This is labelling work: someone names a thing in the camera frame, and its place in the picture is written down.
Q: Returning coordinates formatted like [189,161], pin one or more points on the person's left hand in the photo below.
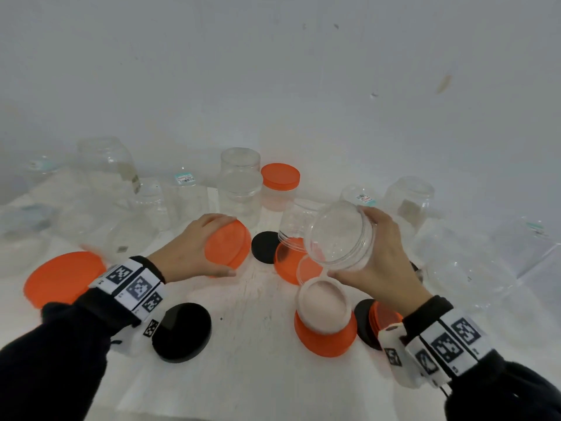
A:
[184,254]

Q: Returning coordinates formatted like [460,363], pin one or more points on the person's right hand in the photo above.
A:
[390,271]

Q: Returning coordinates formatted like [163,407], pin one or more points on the person's left thumb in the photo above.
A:
[217,273]

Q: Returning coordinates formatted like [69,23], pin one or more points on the person's right thumb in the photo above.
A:
[346,276]

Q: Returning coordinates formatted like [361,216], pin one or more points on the small orange plastic lid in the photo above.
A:
[228,245]

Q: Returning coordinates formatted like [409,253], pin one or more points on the person's right forearm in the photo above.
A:
[504,390]

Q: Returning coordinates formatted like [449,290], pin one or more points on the person's left forearm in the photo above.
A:
[57,355]

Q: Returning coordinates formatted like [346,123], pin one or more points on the clear upturned plastic jar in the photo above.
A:
[323,304]

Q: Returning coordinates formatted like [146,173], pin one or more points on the small black plastic lid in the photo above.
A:
[265,247]

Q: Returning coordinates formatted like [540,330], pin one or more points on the large black plastic lid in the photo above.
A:
[182,333]

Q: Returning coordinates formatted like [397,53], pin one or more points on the clear jar with orange lid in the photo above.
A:
[291,227]

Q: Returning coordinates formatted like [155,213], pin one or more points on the clear jar with label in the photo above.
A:
[357,195]
[190,197]

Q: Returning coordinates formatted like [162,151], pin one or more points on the white marker wrist band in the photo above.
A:
[131,287]
[438,350]

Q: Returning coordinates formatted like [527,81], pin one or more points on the short clear plastic jar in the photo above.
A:
[276,200]

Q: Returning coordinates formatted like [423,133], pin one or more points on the large clear plastic jar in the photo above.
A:
[526,247]
[105,166]
[464,267]

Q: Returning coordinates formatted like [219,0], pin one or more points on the large orange plastic lid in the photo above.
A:
[63,278]

